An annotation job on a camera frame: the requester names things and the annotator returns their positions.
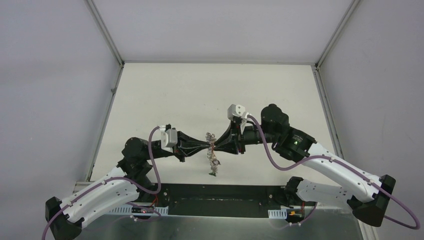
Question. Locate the key with green tag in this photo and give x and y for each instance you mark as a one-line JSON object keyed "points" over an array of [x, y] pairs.
{"points": [[212, 173]]}

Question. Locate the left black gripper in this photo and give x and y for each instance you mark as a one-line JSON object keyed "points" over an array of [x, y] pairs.
{"points": [[178, 147]]}

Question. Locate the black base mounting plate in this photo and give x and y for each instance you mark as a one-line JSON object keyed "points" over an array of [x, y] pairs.
{"points": [[234, 201]]}

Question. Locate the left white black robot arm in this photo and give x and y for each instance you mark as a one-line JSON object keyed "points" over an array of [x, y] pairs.
{"points": [[134, 176]]}

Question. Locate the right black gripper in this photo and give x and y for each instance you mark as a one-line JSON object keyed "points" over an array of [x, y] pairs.
{"points": [[237, 143]]}

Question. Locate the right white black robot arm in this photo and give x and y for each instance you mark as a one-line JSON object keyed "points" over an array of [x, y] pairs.
{"points": [[365, 194]]}

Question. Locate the white slotted cable duct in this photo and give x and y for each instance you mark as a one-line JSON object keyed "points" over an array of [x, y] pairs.
{"points": [[139, 210]]}

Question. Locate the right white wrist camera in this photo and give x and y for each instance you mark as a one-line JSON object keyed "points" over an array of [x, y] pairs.
{"points": [[237, 111]]}

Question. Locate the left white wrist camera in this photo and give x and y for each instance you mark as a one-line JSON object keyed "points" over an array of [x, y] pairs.
{"points": [[168, 138]]}

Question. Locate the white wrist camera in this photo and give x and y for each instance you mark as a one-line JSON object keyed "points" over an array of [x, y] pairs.
{"points": [[168, 138], [237, 111]]}

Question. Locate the metal disc keyring holder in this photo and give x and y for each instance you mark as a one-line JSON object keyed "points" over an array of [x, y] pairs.
{"points": [[211, 155]]}

